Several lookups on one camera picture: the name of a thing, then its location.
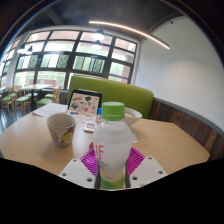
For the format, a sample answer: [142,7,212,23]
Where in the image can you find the group of pendant lamps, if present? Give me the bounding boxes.
[16,28,107,55]

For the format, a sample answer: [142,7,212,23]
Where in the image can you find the wooden dining table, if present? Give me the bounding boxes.
[20,83,52,111]

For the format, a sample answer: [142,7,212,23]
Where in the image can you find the long curved light strip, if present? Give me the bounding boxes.
[88,20,171,51]

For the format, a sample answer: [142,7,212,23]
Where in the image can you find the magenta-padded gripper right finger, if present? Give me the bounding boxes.
[124,147,169,190]

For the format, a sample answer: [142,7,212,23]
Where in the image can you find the group of wooden chairs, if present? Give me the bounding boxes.
[0,85,63,115]

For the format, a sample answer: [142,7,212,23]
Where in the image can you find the beige ceramic cup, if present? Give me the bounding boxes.
[46,112,77,148]

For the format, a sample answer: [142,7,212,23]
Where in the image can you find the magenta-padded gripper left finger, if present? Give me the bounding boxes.
[58,148,101,190]

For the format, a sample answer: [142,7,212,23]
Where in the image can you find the white paper sheet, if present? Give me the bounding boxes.
[32,102,69,119]

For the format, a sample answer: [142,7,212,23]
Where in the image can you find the green upholstered bench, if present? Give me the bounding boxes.
[66,74,155,120]

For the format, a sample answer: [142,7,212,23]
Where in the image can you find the printed sticker sheet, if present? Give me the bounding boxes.
[65,109,98,123]

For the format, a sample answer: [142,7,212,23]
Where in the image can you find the white bowl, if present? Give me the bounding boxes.
[123,107,143,127]

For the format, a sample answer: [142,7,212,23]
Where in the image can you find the sticker-covered black laptop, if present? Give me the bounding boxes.
[67,89,103,116]

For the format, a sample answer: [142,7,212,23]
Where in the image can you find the clear green-capped drink bottle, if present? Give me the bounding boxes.
[92,101,134,191]

